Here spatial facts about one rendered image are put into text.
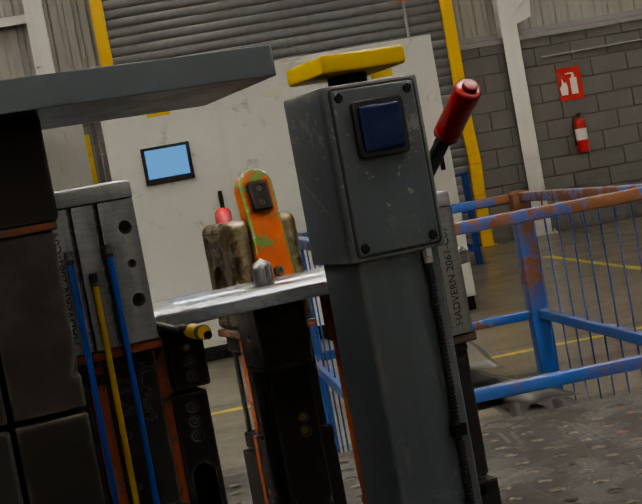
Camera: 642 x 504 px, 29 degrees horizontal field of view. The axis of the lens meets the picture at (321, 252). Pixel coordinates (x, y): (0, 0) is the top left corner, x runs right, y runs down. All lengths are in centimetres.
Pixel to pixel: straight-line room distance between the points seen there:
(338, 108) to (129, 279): 21
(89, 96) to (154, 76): 4
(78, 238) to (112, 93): 21
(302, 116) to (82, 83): 17
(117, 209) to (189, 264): 794
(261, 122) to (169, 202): 85
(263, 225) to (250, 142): 757
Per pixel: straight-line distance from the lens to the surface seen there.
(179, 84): 71
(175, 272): 883
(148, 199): 882
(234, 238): 128
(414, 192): 80
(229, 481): 177
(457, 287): 100
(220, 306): 104
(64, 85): 70
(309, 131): 81
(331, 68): 79
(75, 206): 89
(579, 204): 290
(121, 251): 89
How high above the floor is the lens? 108
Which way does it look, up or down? 3 degrees down
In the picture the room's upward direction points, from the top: 10 degrees counter-clockwise
